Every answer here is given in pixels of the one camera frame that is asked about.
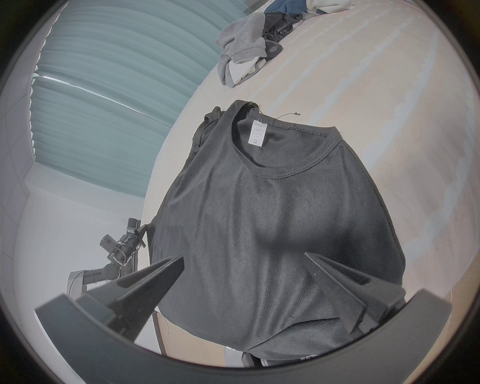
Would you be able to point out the black T-shirt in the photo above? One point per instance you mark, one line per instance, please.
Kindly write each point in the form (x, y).
(262, 225)

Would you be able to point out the blue-green curtain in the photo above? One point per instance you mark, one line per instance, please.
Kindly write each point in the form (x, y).
(93, 135)
(131, 48)

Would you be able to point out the bed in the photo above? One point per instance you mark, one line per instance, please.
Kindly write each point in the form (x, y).
(375, 112)

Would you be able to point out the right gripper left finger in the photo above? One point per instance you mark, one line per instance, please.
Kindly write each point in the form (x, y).
(142, 296)

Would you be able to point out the pile of clothes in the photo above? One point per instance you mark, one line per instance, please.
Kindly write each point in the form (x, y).
(243, 41)

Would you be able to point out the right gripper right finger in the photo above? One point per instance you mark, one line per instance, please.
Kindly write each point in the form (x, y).
(348, 296)

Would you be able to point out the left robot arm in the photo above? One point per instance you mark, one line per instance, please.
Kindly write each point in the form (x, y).
(112, 247)

